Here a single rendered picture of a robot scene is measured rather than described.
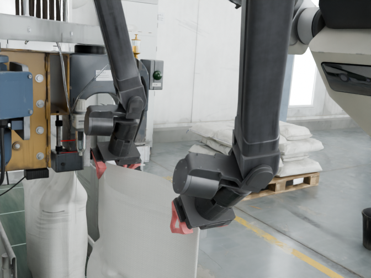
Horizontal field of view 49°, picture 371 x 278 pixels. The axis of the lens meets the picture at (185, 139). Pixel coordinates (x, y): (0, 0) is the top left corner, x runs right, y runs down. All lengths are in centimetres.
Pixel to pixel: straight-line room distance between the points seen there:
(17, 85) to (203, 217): 45
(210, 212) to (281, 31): 36
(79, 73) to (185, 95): 501
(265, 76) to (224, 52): 595
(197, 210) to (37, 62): 62
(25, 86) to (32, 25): 16
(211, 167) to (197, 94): 562
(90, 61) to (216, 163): 63
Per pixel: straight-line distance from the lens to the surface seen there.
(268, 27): 49
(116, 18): 91
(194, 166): 63
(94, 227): 228
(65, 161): 120
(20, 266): 205
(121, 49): 93
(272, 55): 52
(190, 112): 623
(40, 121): 117
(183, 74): 607
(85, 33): 117
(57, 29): 107
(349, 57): 93
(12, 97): 88
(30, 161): 119
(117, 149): 104
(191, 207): 74
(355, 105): 102
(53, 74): 129
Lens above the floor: 137
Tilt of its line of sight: 12 degrees down
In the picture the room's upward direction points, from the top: 4 degrees clockwise
